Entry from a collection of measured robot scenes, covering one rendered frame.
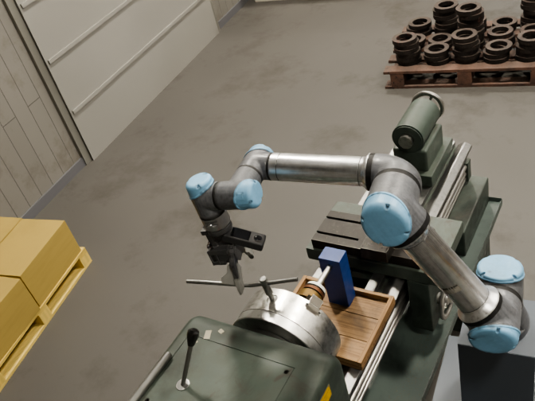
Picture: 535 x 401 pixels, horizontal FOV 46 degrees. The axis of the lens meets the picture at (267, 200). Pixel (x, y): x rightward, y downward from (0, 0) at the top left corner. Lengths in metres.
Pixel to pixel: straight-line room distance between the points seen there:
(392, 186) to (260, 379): 0.61
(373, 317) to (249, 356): 0.64
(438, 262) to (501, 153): 2.93
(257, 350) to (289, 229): 2.34
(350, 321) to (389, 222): 0.86
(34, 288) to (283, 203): 1.66
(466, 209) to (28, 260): 2.52
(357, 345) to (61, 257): 2.47
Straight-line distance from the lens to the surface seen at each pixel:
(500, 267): 1.72
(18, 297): 3.91
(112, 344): 3.77
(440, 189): 2.72
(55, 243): 4.12
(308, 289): 2.02
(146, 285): 4.01
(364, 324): 2.20
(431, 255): 1.49
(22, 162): 5.05
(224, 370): 1.71
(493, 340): 1.64
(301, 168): 1.59
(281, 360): 1.68
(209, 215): 1.64
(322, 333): 1.84
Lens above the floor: 2.56
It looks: 37 degrees down
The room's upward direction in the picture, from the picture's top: 17 degrees counter-clockwise
